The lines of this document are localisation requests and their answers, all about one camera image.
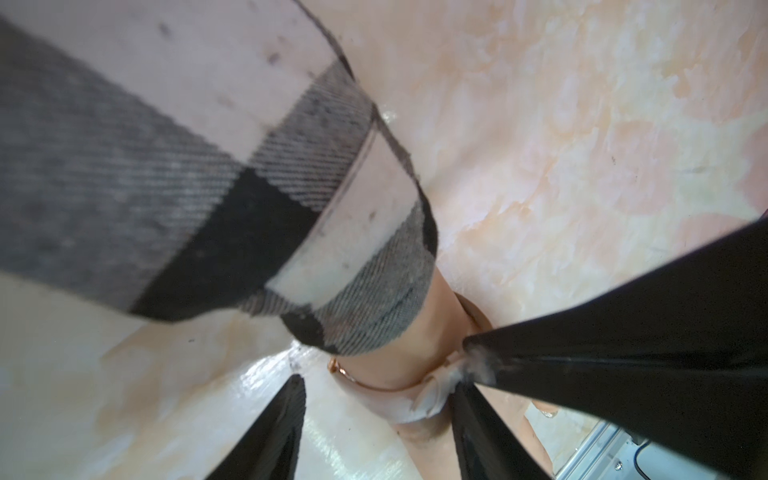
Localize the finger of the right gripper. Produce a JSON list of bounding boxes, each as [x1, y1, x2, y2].
[[464, 220, 767, 479]]

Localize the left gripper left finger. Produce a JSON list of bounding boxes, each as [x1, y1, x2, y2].
[[206, 374, 306, 480]]

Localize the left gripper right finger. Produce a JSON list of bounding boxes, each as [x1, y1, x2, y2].
[[450, 382, 551, 480]]

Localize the mannequin hand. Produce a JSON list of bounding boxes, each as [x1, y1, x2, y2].
[[338, 266, 562, 480]]

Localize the black white plaid shirt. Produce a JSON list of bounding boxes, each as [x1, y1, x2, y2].
[[1, 1, 438, 356]]

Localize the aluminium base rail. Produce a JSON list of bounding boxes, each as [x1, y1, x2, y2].
[[555, 421, 728, 480]]

